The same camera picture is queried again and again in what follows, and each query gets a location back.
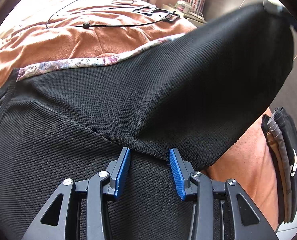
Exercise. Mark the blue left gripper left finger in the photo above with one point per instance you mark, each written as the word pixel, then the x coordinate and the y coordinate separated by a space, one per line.
pixel 119 173

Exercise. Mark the cream bedside nightstand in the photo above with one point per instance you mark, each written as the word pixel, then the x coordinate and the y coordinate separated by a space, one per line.
pixel 193 18

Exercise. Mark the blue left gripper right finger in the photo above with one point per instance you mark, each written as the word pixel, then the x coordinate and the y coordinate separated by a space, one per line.
pixel 181 171

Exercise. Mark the folded black printed t-shirt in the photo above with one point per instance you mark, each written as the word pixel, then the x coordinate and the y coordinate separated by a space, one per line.
pixel 289 131

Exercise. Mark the orange bed blanket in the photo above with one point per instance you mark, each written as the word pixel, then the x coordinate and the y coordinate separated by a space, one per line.
pixel 248 159

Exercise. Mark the black shirt with floral trim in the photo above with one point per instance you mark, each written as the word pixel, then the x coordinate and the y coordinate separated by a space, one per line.
pixel 198 93

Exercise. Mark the black buckle frame on bed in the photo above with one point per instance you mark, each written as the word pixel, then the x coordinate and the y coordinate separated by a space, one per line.
pixel 158 14

